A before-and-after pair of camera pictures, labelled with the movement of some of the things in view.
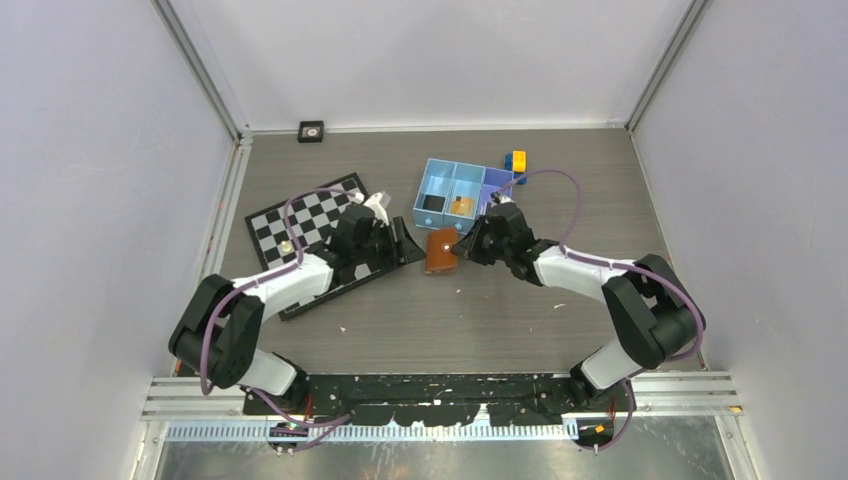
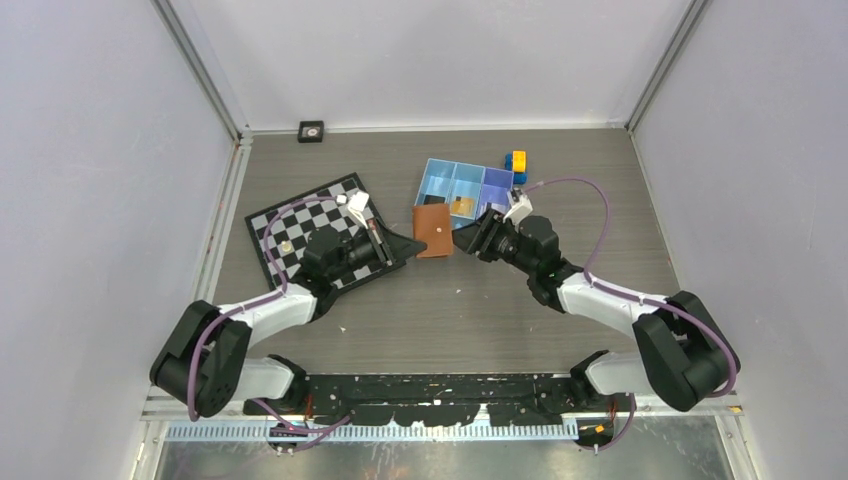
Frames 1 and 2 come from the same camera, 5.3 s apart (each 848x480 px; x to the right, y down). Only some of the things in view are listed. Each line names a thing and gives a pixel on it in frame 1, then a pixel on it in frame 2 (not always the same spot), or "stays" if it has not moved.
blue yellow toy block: [516, 162] stays
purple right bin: [493, 181] stays
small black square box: [310, 131] stays
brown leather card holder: [439, 257] → [431, 223]
